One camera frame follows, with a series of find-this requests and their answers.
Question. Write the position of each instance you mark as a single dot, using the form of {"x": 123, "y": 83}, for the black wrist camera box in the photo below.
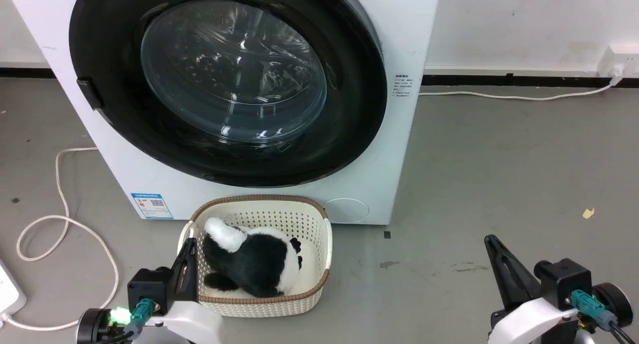
{"x": 150, "y": 286}
{"x": 564, "y": 281}

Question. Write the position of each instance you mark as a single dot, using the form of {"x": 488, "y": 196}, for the yellow paper scrap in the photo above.
{"x": 588, "y": 213}

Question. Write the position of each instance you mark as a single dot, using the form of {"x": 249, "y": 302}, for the white wall outlet box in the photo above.
{"x": 621, "y": 59}

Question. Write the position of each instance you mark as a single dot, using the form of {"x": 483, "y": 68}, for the black and white plush panda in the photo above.
{"x": 249, "y": 264}

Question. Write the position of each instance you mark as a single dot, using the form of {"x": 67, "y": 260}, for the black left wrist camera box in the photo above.
{"x": 150, "y": 286}

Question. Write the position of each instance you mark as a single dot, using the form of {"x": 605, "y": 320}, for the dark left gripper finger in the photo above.
{"x": 185, "y": 279}

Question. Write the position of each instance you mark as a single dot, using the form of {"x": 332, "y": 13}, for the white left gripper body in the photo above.
{"x": 194, "y": 324}

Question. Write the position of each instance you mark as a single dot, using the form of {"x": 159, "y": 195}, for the white front-load washing machine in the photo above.
{"x": 399, "y": 159}

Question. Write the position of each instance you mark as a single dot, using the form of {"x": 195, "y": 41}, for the black round washer door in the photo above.
{"x": 352, "y": 109}

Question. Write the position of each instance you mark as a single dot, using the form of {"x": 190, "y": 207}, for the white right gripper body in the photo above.
{"x": 534, "y": 324}

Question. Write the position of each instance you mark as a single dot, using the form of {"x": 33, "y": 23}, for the blue energy label sticker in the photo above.
{"x": 152, "y": 205}

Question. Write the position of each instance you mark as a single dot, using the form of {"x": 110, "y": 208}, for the cream perforated laundry basket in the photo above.
{"x": 279, "y": 218}

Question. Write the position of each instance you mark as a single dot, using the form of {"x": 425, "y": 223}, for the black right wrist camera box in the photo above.
{"x": 564, "y": 281}

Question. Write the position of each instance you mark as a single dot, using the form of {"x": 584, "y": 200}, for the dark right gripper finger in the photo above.
{"x": 511, "y": 279}

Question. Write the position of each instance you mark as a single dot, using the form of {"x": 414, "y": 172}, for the white power strip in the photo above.
{"x": 7, "y": 294}

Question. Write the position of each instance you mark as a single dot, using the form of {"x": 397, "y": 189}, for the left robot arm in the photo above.
{"x": 92, "y": 326}

